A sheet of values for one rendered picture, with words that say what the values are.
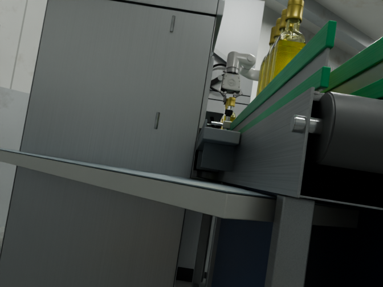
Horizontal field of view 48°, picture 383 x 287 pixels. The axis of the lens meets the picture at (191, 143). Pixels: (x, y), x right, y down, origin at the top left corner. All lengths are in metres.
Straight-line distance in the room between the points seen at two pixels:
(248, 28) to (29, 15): 2.25
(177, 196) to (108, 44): 1.03
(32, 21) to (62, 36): 2.99
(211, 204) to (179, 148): 0.93
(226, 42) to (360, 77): 2.67
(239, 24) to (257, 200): 2.79
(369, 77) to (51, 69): 1.20
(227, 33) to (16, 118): 2.23
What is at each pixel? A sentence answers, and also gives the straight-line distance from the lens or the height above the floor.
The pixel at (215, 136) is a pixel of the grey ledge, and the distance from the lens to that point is 1.01.
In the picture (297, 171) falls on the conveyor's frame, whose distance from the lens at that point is 0.47.
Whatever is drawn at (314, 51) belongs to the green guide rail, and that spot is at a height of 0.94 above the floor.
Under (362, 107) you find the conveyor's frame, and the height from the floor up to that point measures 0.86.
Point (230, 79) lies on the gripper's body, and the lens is 2.29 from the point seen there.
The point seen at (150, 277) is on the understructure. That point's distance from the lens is 1.53.
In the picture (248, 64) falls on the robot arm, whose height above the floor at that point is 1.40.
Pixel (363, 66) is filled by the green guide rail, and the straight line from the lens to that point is 0.62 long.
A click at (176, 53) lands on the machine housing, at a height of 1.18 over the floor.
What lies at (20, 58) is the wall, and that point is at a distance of 4.50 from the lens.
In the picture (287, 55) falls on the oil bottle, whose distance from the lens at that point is 0.91.
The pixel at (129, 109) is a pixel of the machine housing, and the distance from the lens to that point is 1.51.
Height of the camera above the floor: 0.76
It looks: 4 degrees up
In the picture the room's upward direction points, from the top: 9 degrees clockwise
